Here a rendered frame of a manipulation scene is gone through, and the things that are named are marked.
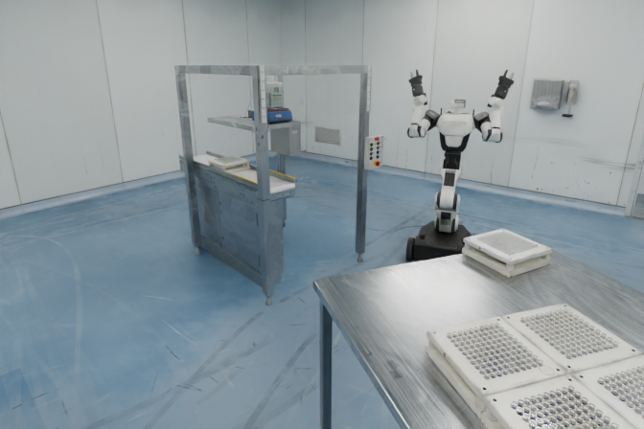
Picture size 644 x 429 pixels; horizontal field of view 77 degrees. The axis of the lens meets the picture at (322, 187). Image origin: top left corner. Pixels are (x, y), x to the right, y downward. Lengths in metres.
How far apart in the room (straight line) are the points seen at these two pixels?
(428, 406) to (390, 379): 0.12
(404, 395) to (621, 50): 4.85
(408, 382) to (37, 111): 5.17
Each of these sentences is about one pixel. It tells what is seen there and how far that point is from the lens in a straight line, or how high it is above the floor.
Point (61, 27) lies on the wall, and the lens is 5.84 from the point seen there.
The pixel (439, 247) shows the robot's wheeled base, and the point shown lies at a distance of 3.55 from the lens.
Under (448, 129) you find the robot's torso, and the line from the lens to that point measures 3.51.
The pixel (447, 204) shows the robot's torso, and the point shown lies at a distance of 3.44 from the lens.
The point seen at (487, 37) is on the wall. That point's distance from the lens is 5.82.
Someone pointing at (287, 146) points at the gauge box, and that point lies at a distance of 2.79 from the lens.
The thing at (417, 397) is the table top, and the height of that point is 0.85.
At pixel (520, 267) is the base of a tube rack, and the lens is 1.80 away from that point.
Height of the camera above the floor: 1.64
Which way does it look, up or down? 17 degrees down
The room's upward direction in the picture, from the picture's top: straight up
